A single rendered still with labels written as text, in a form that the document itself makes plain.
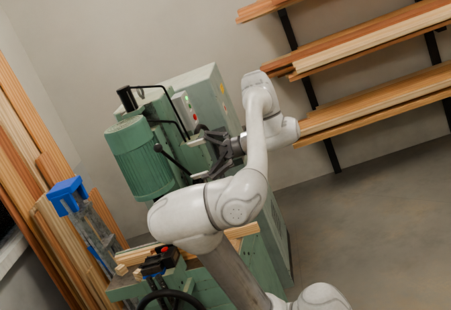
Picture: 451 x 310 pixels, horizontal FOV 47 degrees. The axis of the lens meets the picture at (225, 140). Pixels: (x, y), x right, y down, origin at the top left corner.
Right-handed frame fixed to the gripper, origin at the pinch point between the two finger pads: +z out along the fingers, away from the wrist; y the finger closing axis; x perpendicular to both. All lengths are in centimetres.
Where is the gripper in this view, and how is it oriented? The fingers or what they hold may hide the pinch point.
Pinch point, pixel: (192, 160)
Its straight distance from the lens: 195.7
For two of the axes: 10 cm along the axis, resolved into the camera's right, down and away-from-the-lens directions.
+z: -9.2, 2.9, 2.7
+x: -3.7, -4.0, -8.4
